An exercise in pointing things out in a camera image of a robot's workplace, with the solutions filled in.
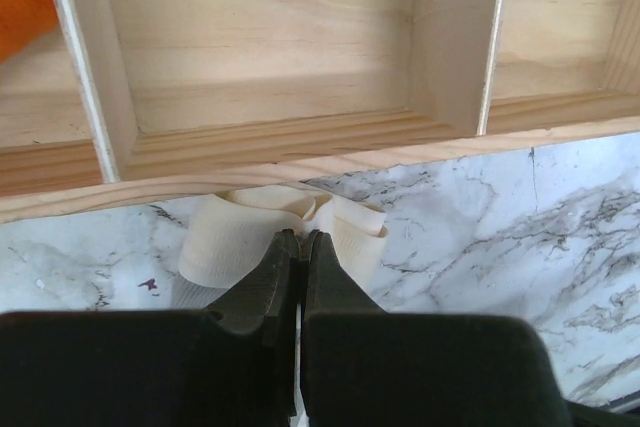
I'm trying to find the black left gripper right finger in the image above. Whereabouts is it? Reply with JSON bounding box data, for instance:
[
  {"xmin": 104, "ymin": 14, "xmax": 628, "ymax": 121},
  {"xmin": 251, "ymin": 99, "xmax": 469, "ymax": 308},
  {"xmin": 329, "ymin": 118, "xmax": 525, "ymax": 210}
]
[{"xmin": 302, "ymin": 233, "xmax": 572, "ymax": 426}]

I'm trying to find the grey underwear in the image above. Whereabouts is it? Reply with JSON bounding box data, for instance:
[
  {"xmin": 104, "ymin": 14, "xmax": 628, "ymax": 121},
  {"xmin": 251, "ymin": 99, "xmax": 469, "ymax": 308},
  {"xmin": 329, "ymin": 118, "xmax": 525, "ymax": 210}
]
[{"xmin": 171, "ymin": 183, "xmax": 388, "ymax": 309}]

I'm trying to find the wooden compartment tray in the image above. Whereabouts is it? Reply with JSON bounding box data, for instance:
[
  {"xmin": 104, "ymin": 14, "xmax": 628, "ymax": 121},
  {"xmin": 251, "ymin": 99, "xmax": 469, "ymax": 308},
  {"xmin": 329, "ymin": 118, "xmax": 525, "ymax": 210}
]
[{"xmin": 1, "ymin": 0, "xmax": 639, "ymax": 222}]

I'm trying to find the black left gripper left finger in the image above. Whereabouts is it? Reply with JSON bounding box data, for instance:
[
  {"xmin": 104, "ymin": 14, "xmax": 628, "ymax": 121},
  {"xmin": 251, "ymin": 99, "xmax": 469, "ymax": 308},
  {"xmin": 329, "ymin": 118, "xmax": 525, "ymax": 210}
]
[{"xmin": 1, "ymin": 230, "xmax": 300, "ymax": 426}]

